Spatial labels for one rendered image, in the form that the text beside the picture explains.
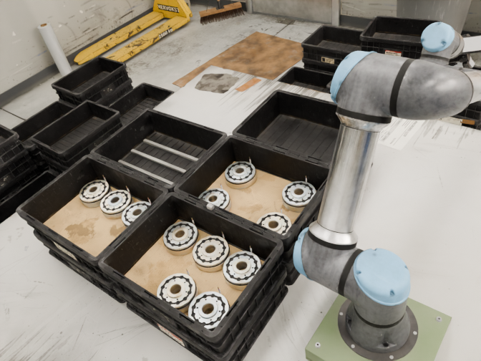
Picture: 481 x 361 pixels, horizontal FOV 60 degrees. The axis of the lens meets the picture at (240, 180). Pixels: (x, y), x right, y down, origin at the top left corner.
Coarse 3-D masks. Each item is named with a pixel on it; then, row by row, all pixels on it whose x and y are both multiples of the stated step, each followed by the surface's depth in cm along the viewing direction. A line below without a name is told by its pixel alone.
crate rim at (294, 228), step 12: (252, 144) 134; (288, 156) 127; (300, 156) 126; (324, 168) 121; (324, 180) 117; (180, 192) 123; (204, 204) 118; (312, 204) 112; (240, 216) 112; (300, 216) 110; (264, 228) 109; (288, 240) 106
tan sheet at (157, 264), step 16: (160, 240) 124; (144, 256) 120; (160, 256) 119; (176, 256) 118; (192, 256) 118; (128, 272) 117; (144, 272) 116; (160, 272) 115; (176, 272) 115; (192, 272) 114; (208, 272) 113; (144, 288) 112; (208, 288) 109; (224, 288) 109
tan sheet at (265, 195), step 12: (216, 180) 139; (264, 180) 136; (276, 180) 135; (228, 192) 134; (240, 192) 133; (252, 192) 133; (264, 192) 132; (276, 192) 131; (240, 204) 130; (252, 204) 129; (264, 204) 128; (276, 204) 127; (252, 216) 125; (288, 216) 123
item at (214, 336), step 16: (240, 224) 110; (272, 240) 105; (272, 256) 101; (112, 272) 105; (256, 272) 99; (128, 288) 104; (256, 288) 98; (160, 304) 96; (240, 304) 94; (192, 320) 92; (224, 320) 91; (208, 336) 89
